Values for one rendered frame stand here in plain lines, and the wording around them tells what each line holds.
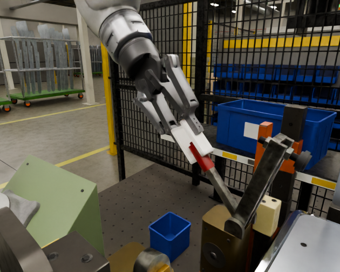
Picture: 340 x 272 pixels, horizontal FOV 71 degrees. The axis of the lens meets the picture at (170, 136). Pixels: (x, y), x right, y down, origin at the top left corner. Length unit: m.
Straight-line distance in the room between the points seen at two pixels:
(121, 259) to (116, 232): 0.62
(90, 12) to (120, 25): 0.07
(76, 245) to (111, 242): 0.63
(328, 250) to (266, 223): 0.11
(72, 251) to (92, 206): 0.41
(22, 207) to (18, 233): 0.59
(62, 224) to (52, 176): 0.18
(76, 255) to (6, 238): 0.09
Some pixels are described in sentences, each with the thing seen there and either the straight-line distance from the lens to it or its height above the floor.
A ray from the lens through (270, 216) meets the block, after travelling 0.47.
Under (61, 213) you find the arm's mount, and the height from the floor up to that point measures 0.92.
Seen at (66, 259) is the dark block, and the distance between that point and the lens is 0.29.
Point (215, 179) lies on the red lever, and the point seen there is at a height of 1.12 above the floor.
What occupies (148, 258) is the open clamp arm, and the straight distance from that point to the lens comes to 0.29.
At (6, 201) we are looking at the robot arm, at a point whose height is 0.94.
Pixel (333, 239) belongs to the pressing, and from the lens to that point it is 0.55.
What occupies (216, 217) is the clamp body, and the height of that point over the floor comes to 1.05.
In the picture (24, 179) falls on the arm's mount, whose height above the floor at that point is 0.94.
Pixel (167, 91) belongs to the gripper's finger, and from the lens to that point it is 0.41.
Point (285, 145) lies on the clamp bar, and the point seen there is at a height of 1.21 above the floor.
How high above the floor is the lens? 1.31
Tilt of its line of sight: 19 degrees down
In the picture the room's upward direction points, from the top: straight up
